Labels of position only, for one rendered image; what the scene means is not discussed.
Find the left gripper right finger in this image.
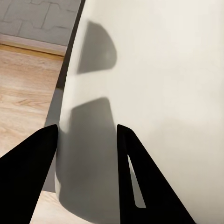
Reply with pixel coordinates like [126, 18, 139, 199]
[117, 124, 196, 224]

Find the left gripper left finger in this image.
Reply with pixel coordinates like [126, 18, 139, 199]
[0, 124, 58, 224]

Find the bowl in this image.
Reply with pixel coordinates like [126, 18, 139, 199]
[55, 0, 224, 224]

